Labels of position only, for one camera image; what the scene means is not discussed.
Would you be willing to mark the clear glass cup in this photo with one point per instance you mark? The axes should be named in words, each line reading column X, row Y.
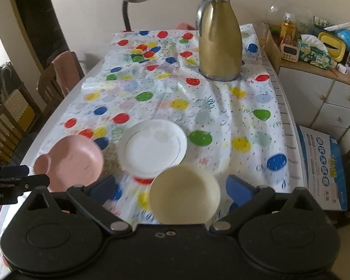
column 262, row 33

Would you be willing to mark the brown cardboard box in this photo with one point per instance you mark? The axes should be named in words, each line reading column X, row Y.
column 272, row 49

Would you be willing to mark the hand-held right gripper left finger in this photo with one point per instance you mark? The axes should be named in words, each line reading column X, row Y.
column 102, row 188

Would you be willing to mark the pink towel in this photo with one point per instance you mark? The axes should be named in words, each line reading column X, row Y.
column 65, row 67

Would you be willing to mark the blue globe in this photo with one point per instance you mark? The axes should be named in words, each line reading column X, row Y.
column 347, row 38

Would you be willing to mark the white plate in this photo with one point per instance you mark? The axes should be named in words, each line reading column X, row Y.
column 151, row 148

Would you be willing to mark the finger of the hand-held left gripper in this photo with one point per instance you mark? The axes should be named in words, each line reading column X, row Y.
column 8, row 171
column 20, row 183

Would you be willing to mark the white rolled tube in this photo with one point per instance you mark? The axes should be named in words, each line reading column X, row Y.
column 338, row 26

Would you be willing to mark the green tissue pack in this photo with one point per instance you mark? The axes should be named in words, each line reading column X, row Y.
column 315, row 54

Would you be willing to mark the cream bowl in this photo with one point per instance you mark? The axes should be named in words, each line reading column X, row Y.
column 183, row 195

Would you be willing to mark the pink bear-shaped plate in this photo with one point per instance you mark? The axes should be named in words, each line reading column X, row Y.
column 73, row 163

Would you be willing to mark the white cabinet with wooden top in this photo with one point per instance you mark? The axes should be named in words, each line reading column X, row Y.
column 309, row 93

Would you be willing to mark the balloon print tablecloth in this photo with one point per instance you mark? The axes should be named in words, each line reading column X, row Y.
column 192, row 108

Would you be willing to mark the yellow tissue box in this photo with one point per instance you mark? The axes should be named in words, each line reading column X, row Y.
column 335, row 45

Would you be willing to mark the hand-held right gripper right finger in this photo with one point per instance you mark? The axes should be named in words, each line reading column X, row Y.
column 238, row 189

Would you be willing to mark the white kitchen timer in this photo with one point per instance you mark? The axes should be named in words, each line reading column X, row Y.
column 289, row 53

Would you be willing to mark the blue and white cardboard box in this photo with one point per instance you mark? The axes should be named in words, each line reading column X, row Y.
column 320, row 166

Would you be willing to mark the orange drink bottle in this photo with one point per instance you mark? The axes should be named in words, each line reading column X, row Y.
column 288, row 30

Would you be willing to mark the gold thermos jug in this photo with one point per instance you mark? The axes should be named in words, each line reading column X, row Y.
column 218, row 43

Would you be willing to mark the clear glass vase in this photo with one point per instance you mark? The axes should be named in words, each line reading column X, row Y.
column 275, row 14

